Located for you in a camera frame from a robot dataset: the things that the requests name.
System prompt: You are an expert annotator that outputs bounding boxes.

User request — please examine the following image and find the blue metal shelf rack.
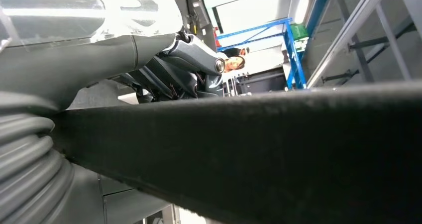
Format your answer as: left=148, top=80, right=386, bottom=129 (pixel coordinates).
left=215, top=17, right=307, bottom=90

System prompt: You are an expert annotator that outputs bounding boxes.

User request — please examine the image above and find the stainless steel workbench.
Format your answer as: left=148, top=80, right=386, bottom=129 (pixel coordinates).
left=307, top=0, right=422, bottom=89

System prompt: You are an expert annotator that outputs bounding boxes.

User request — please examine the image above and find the person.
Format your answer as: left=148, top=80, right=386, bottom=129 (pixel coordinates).
left=224, top=47, right=250, bottom=58
left=223, top=55, right=247, bottom=74

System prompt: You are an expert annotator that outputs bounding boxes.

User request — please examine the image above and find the black cart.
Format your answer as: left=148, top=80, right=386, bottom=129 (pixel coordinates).
left=235, top=71, right=286, bottom=95

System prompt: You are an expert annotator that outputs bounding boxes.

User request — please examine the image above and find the green plastic crate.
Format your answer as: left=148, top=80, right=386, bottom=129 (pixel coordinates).
left=290, top=24, right=309, bottom=50

